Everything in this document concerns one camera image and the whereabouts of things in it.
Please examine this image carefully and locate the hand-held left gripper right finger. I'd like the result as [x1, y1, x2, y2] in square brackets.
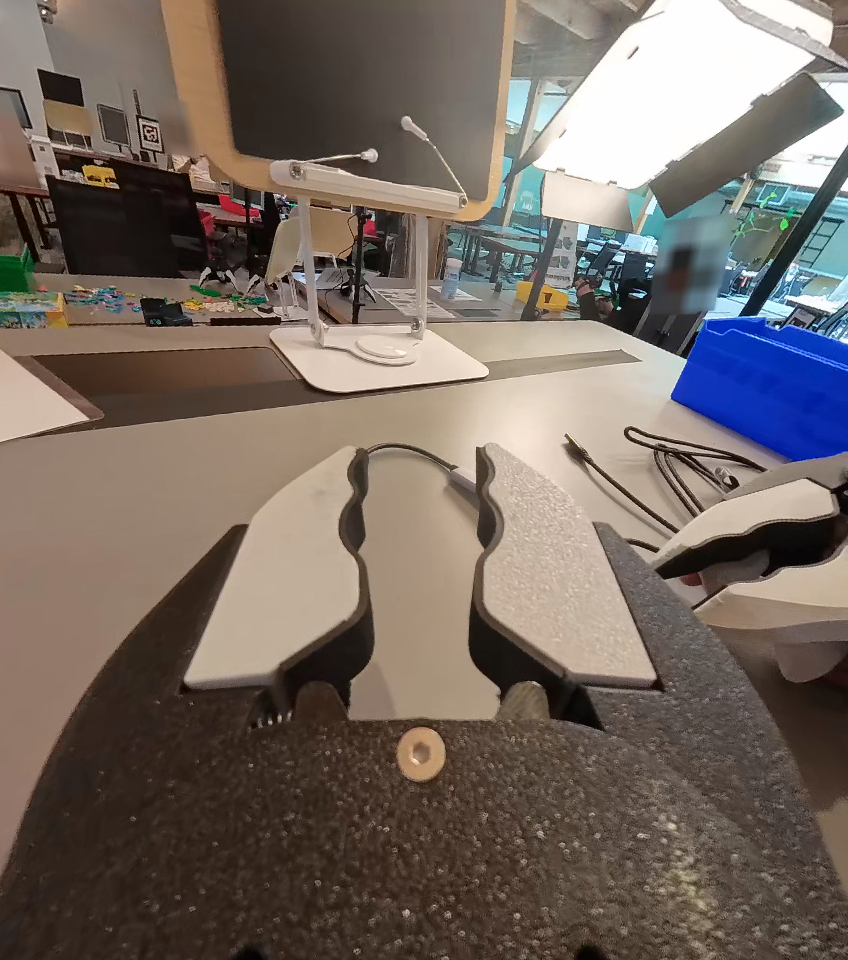
[467, 441, 659, 695]

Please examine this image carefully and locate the yellow plastic bin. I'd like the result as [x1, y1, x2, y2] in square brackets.
[516, 279, 569, 312]

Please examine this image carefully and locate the colourful toy brick box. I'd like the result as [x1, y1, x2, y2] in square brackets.
[0, 290, 69, 330]

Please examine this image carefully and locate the white paper sheet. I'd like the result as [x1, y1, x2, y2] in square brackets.
[375, 287, 456, 320]

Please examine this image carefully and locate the white board stand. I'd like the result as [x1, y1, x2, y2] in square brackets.
[268, 114, 491, 395]

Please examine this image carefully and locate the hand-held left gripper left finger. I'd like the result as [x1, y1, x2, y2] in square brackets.
[182, 445, 376, 695]

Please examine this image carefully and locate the studio light panel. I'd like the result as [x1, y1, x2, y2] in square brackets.
[532, 0, 848, 219]

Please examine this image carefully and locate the blue plastic bin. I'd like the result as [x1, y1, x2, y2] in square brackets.
[670, 315, 848, 462]

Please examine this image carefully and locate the small black device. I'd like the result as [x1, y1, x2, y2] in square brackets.
[140, 297, 194, 328]

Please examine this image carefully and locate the black stand pole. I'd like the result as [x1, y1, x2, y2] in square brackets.
[739, 71, 848, 318]

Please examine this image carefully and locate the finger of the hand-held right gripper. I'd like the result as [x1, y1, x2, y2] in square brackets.
[692, 538, 848, 639]
[651, 477, 845, 586]

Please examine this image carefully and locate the black hub pigtail cable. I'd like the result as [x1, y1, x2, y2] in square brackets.
[364, 441, 462, 475]

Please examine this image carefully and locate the black board with wooden frame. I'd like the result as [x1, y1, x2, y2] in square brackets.
[161, 0, 516, 222]

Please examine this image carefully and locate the black braided usb-c cable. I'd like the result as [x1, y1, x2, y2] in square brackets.
[565, 426, 767, 552]

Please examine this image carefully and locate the white laminated sheet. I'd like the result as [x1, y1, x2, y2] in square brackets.
[0, 321, 106, 459]

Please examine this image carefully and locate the pile of toy bricks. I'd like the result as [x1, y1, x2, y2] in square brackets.
[64, 279, 278, 318]

